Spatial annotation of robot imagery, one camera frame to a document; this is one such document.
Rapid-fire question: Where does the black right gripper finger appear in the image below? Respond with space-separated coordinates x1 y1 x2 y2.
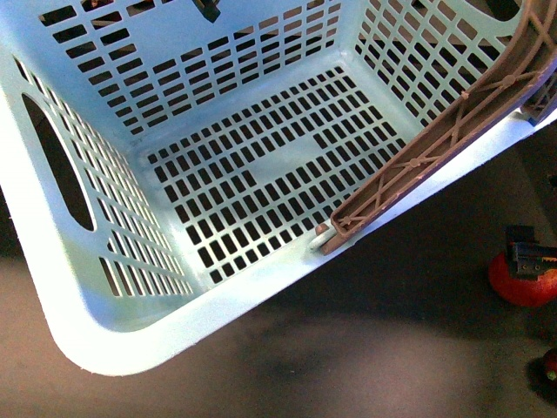
506 225 556 279

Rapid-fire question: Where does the brown plastic basket handle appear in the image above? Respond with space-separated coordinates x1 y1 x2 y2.
313 1 556 255

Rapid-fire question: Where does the light blue plastic basket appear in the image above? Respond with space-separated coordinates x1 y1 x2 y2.
1 1 556 375

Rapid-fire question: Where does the dark red apple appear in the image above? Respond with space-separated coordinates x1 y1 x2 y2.
542 347 557 384

